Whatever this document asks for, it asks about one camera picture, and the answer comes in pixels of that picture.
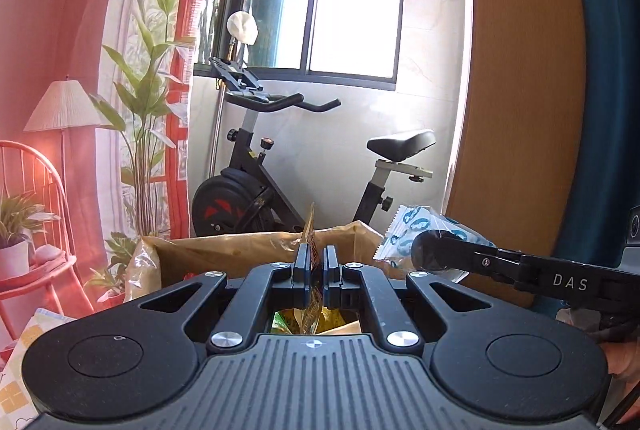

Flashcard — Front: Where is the blue white snack packet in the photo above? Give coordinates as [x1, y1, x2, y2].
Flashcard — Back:
[372, 202, 497, 284]

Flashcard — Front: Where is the gold snack packet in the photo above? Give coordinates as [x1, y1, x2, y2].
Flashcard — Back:
[270, 204, 361, 336]

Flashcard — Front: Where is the person's hand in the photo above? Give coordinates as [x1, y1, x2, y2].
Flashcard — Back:
[600, 339, 640, 416]

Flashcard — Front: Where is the black exercise bike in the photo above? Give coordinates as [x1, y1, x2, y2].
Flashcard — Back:
[190, 56, 437, 238]

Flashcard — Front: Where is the taped cardboard box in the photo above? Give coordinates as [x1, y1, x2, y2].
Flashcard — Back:
[124, 221, 413, 302]

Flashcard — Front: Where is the wooden headboard panel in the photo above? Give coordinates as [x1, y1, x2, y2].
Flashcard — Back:
[444, 0, 589, 309]

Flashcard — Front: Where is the white mop head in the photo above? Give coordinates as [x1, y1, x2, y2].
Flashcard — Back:
[227, 11, 259, 46]

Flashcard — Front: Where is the checkered floral tablecloth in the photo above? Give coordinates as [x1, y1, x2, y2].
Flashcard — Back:
[0, 308, 74, 430]

